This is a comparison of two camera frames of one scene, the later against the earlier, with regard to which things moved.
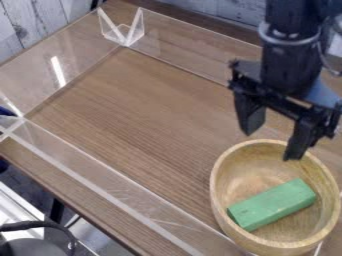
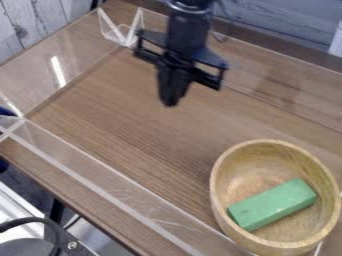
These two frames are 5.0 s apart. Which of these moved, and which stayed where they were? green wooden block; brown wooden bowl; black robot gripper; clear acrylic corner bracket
Moved: black robot gripper
Stayed: green wooden block; brown wooden bowl; clear acrylic corner bracket
